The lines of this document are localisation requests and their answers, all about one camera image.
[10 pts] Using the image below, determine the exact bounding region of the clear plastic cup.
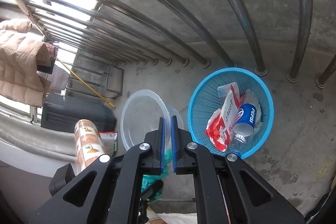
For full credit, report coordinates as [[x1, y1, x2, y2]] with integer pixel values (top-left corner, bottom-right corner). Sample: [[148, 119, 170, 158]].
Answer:
[[120, 89, 185, 152]]

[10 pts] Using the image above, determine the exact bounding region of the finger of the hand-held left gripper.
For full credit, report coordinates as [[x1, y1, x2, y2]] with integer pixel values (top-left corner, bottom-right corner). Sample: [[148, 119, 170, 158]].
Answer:
[[136, 179, 164, 224]]

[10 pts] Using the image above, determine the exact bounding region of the metal railing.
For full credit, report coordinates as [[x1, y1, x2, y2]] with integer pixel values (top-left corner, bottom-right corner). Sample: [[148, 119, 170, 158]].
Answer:
[[0, 0, 336, 88]]

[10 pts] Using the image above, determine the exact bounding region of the green plastic bag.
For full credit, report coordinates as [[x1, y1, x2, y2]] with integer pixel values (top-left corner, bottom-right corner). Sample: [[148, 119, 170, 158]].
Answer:
[[141, 149, 174, 201]]

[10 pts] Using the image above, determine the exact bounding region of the crushed blue label plastic bottle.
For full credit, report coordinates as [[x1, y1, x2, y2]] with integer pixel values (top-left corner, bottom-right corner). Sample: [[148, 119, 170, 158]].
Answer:
[[229, 103, 261, 157]]

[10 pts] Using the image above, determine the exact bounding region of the printed plastic sack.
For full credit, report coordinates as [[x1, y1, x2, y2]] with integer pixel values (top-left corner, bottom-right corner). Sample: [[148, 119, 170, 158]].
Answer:
[[99, 131, 118, 153]]

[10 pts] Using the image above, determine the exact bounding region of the framed mesh panel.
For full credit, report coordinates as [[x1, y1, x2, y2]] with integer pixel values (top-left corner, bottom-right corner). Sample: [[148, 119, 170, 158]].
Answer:
[[104, 64, 124, 98]]

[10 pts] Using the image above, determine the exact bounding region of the blue plastic basket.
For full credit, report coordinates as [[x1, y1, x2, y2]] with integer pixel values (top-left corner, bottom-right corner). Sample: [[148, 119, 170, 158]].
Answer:
[[187, 68, 275, 160]]

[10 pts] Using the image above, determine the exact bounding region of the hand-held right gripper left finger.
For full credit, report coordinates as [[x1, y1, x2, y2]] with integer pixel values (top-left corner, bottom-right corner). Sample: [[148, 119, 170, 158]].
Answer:
[[28, 117, 166, 224]]

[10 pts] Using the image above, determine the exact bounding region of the yellow broom stick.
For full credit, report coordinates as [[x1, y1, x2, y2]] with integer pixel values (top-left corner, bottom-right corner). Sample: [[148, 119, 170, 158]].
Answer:
[[56, 57, 116, 109]]

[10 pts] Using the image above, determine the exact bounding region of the beige puffer jacket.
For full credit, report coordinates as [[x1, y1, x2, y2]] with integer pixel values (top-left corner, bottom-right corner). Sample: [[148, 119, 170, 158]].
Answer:
[[0, 18, 60, 108]]

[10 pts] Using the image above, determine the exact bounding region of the patterned tablecloth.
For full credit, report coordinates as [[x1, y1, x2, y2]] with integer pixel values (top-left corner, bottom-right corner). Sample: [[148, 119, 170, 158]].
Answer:
[[74, 119, 106, 175]]

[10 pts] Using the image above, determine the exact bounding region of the red white snack bag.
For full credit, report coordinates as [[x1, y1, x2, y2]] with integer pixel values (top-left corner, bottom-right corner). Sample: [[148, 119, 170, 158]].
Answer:
[[206, 83, 246, 152]]

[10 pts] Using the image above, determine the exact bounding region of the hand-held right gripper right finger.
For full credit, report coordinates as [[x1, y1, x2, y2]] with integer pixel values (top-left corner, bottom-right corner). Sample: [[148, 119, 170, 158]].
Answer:
[[171, 115, 306, 224]]

